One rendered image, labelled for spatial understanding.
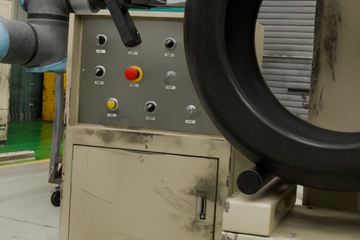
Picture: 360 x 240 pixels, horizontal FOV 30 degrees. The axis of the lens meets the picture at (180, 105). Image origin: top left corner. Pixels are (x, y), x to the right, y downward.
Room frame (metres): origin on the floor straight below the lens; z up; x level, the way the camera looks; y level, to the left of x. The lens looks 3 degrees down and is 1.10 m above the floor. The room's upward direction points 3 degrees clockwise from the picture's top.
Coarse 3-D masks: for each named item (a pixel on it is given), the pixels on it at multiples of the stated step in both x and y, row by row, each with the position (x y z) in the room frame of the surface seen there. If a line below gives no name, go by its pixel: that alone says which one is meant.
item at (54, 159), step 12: (60, 72) 5.02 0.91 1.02; (60, 84) 5.04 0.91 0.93; (60, 96) 5.04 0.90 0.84; (60, 108) 5.05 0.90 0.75; (60, 120) 5.06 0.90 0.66; (60, 132) 5.07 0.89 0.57; (60, 144) 5.08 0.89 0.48; (60, 168) 5.15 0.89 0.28; (48, 180) 5.05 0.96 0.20; (60, 180) 5.01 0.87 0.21; (60, 192) 5.08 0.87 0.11
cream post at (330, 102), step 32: (320, 0) 1.54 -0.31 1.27; (352, 0) 1.52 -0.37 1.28; (320, 32) 1.54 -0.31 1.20; (352, 32) 1.52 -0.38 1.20; (320, 64) 1.54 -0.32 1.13; (352, 64) 1.52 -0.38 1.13; (320, 96) 1.54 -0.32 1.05; (352, 96) 1.52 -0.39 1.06; (352, 128) 1.52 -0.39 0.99; (320, 192) 1.53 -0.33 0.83; (352, 192) 1.51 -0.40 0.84
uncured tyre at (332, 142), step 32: (192, 0) 1.26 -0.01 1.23; (224, 0) 1.22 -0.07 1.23; (256, 0) 1.49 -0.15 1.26; (192, 32) 1.25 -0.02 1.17; (224, 32) 1.49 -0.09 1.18; (192, 64) 1.26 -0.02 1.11; (224, 64) 1.21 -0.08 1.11; (256, 64) 1.49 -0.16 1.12; (224, 96) 1.22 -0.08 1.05; (256, 96) 1.48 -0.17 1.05; (224, 128) 1.24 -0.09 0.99; (256, 128) 1.20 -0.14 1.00; (288, 128) 1.46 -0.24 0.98; (320, 128) 1.45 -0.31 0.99; (256, 160) 1.23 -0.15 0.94; (288, 160) 1.18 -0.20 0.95; (320, 160) 1.16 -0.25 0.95; (352, 160) 1.15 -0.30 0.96
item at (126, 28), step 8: (104, 0) 1.40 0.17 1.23; (112, 0) 1.40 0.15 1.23; (112, 8) 1.40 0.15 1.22; (120, 8) 1.40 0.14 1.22; (112, 16) 1.40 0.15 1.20; (120, 16) 1.39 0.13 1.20; (128, 16) 1.42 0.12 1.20; (120, 24) 1.39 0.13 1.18; (128, 24) 1.40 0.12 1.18; (120, 32) 1.39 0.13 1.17; (128, 32) 1.39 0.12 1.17; (136, 32) 1.40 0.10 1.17; (128, 40) 1.39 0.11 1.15; (136, 40) 1.40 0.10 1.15
